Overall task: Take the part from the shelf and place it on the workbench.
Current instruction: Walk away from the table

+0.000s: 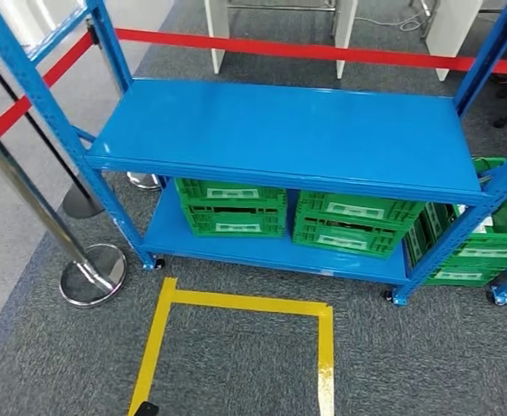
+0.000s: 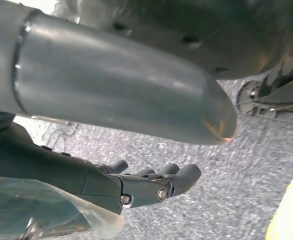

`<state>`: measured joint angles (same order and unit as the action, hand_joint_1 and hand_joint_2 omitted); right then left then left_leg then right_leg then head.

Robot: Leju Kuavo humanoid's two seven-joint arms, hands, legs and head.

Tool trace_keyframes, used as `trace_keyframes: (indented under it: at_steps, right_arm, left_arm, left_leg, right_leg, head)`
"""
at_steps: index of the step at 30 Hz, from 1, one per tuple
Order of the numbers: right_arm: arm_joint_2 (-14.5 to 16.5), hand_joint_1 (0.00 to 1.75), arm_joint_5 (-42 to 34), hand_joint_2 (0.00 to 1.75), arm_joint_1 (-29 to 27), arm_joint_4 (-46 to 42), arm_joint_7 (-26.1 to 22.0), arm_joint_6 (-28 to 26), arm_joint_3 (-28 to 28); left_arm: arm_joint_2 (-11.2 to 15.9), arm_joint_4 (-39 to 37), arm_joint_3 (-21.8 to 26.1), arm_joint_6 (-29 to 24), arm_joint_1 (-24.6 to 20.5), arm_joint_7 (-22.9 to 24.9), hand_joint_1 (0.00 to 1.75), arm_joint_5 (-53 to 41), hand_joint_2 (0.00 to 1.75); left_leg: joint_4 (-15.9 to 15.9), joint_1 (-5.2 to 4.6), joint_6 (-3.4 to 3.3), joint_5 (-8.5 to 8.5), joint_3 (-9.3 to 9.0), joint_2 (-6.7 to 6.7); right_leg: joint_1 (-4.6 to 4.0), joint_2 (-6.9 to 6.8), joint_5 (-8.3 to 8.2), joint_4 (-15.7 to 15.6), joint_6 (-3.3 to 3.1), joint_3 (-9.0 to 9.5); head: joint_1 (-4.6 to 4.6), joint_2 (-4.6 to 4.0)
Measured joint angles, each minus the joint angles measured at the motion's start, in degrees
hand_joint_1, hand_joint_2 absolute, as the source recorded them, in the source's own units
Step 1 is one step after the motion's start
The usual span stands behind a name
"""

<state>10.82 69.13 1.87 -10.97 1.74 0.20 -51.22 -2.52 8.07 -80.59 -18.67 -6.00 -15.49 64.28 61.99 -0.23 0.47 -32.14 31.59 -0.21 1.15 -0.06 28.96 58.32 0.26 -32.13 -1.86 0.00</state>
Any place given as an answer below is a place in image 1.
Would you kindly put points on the red barrier belt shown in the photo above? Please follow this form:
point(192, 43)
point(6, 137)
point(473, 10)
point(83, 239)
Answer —
point(301, 50)
point(41, 83)

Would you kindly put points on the white desk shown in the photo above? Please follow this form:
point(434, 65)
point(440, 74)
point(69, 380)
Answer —
point(218, 29)
point(448, 31)

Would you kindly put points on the yellow tape square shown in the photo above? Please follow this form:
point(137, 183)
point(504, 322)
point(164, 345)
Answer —
point(157, 339)

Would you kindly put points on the black stanchion post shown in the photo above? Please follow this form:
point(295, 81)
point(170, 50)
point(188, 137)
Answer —
point(80, 201)

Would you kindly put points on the chrome stanchion post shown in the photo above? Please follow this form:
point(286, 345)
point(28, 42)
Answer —
point(145, 181)
point(93, 275)

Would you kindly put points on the dark grey robot foot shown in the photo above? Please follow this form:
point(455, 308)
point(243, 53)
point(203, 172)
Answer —
point(147, 410)

